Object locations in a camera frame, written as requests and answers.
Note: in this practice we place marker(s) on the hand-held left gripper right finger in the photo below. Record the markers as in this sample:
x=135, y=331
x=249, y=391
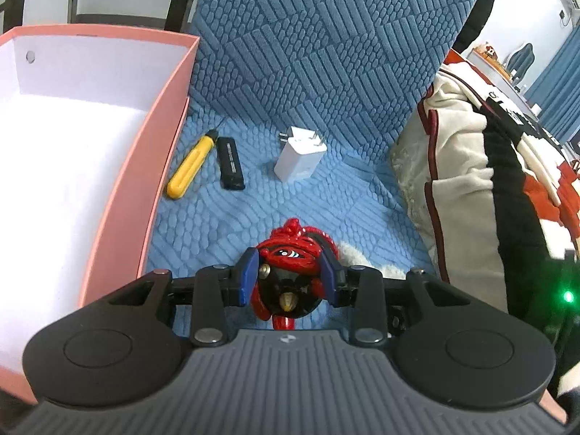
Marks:
x=332, y=277

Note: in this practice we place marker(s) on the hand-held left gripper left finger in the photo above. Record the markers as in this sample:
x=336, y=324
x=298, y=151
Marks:
x=248, y=277

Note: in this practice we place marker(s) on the red and black toy figure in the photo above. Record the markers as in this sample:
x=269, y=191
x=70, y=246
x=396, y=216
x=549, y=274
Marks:
x=290, y=253

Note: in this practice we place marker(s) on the white plug charger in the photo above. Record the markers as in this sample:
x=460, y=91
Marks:
x=294, y=163

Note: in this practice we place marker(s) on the pink cardboard box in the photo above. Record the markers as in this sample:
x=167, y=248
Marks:
x=136, y=190

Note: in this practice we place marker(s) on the black rectangular stick device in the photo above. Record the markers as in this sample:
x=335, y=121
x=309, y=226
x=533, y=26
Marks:
x=230, y=163

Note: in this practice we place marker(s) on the white red black printed blanket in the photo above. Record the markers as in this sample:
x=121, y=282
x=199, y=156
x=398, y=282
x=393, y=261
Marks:
x=457, y=167

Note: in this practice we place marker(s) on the blue curtain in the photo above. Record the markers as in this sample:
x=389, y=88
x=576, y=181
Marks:
x=562, y=81

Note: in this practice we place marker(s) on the blue textured sofa cover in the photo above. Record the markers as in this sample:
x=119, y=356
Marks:
x=317, y=54

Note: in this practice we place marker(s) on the white desk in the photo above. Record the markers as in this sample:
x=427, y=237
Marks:
x=494, y=67

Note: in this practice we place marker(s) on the dark office chair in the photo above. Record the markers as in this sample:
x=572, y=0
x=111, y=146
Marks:
x=521, y=59

